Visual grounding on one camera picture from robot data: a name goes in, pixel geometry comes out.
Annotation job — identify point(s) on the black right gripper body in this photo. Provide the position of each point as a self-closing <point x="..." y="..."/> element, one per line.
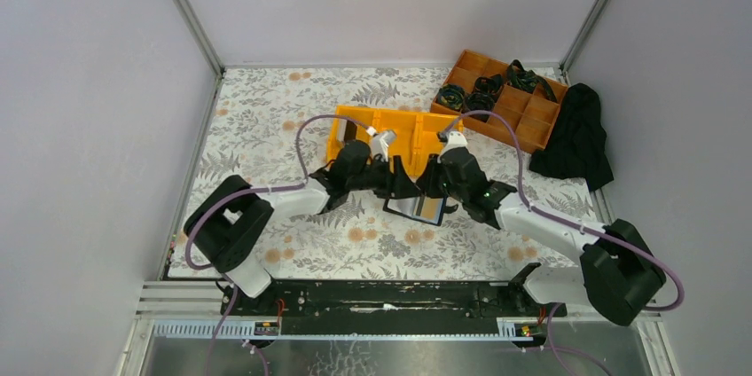
<point x="433" y="179"/>

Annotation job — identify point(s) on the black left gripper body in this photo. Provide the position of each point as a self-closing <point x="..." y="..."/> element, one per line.
<point x="397" y="179"/>

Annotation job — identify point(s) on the black leather card holder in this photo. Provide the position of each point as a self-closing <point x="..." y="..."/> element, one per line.
<point x="407" y="208"/>

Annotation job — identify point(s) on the dark grey credit card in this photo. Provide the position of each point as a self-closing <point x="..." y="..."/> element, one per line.
<point x="347" y="132"/>

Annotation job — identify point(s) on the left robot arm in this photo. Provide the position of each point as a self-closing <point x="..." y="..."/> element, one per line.
<point x="228" y="224"/>

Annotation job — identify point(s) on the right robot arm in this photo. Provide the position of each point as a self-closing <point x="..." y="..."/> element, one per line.
<point x="612" y="270"/>

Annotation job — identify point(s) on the yellow plastic divided bin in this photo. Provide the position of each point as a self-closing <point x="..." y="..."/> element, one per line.
<point x="412" y="136"/>

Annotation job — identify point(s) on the dark floral rolled tie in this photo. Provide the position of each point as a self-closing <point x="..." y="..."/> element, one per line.
<point x="478" y="101"/>

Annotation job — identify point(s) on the blue yellow rolled tie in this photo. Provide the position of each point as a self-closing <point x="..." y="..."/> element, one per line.
<point x="451" y="96"/>

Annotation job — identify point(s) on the wooden compartment organizer tray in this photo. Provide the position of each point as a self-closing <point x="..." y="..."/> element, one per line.
<point x="529" y="117"/>

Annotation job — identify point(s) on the black rolled tie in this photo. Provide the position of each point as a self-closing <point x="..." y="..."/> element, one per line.
<point x="489" y="86"/>

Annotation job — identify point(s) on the dark green rolled tie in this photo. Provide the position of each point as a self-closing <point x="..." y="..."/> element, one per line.
<point x="528" y="80"/>

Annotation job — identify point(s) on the black cloth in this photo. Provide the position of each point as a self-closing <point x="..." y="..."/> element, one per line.
<point x="577" y="145"/>

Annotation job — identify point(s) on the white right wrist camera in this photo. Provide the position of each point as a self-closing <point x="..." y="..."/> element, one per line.
<point x="451" y="140"/>

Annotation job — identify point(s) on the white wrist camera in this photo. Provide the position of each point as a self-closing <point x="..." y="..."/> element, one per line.
<point x="379" y="145"/>
<point x="451" y="140"/>

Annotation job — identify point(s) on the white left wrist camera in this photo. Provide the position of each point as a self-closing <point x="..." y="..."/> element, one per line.
<point x="379" y="145"/>

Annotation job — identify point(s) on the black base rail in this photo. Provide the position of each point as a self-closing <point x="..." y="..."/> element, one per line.
<point x="394" y="308"/>

